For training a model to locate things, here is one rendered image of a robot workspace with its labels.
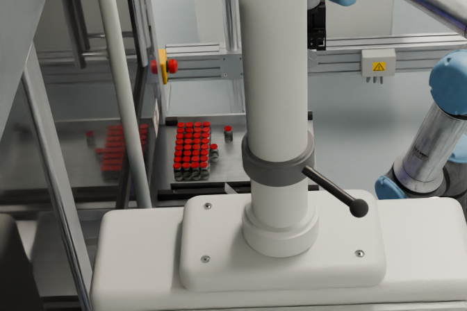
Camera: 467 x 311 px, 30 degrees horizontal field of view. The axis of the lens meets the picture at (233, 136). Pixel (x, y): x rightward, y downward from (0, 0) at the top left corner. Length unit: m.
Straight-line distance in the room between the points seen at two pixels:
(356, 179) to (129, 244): 2.35
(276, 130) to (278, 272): 0.20
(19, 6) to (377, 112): 2.83
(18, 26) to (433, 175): 1.16
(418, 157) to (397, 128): 1.78
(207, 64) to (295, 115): 2.27
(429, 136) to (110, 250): 0.90
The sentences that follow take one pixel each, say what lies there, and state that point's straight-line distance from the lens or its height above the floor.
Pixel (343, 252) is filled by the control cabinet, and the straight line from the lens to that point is 1.10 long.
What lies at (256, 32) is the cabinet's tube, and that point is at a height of 1.91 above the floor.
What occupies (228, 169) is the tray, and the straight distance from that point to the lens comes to 2.23.
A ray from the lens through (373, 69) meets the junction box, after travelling 3.20.
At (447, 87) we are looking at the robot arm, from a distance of 1.73.
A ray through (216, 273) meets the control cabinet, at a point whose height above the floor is 1.58.
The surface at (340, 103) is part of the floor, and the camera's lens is 3.82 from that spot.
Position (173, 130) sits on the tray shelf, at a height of 0.88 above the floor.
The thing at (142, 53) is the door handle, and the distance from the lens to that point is 1.66.
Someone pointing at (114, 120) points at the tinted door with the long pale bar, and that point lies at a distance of 1.69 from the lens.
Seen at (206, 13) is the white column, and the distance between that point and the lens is 3.80.
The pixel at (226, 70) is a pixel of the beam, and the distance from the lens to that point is 3.24.
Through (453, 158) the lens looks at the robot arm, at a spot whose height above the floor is 1.01.
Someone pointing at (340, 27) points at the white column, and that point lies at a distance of 3.86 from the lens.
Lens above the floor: 2.41
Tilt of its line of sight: 41 degrees down
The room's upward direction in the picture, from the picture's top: 5 degrees counter-clockwise
